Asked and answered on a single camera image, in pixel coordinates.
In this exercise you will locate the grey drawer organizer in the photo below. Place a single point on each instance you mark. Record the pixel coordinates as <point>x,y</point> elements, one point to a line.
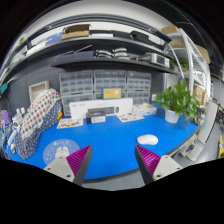
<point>76,82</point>
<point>109,79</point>
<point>138,80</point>

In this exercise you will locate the round cartoon mouse pad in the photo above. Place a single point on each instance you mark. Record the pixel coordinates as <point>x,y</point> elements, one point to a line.
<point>59,148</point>

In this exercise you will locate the silver electronic device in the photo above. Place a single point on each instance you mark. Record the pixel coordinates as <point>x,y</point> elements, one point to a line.
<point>159,60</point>

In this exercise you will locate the blue table mat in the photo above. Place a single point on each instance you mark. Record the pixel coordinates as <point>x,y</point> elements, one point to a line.
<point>113,142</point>

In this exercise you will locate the grey drawer organizer right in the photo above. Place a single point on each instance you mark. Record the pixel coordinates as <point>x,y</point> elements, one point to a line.
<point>138,80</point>

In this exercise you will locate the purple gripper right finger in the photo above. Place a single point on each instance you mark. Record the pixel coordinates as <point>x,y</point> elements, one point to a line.
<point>154,167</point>

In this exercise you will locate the dark wall shelf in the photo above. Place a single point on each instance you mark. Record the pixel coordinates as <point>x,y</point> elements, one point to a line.
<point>111,64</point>

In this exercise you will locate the grey drawer organizer left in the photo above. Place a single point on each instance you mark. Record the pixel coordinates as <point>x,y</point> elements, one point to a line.
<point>76,82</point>

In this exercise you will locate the cardboard box on shelf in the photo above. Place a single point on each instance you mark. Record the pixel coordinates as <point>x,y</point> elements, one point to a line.
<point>76,31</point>

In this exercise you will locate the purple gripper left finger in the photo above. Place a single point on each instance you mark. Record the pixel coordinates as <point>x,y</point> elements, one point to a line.
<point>72,168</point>

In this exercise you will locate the patterned fabric bag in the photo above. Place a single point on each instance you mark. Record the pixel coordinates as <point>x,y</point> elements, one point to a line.
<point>43,113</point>

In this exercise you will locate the white metal rack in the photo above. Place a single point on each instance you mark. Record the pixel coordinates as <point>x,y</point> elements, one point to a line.
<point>182,47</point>

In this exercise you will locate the right sticker sheet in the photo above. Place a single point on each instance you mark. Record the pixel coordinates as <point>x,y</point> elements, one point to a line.
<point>129,117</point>

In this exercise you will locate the yellow card box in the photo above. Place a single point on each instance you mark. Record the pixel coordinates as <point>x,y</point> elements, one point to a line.
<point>111,93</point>

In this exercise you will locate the clear plastic container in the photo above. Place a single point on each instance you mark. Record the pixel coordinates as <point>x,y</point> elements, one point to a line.
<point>144,109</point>

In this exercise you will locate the green potted plant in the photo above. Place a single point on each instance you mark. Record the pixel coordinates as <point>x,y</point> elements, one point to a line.
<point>177,101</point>

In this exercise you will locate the small black box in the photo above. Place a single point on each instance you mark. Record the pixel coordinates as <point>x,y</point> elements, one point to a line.
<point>96,117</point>

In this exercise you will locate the sticker sheet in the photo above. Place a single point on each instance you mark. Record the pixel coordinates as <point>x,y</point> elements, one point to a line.
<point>129,117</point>
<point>69,123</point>

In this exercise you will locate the long white product box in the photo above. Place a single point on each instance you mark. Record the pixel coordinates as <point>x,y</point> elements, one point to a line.
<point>109,107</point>

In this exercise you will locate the left sticker sheet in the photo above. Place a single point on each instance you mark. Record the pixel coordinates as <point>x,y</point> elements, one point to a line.
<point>69,123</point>

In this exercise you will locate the grey drawer organizer middle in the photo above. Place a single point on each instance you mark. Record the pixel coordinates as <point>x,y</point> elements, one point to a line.
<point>109,79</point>

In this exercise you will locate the white computer mouse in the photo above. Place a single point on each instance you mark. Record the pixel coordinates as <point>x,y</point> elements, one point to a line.
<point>147,139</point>

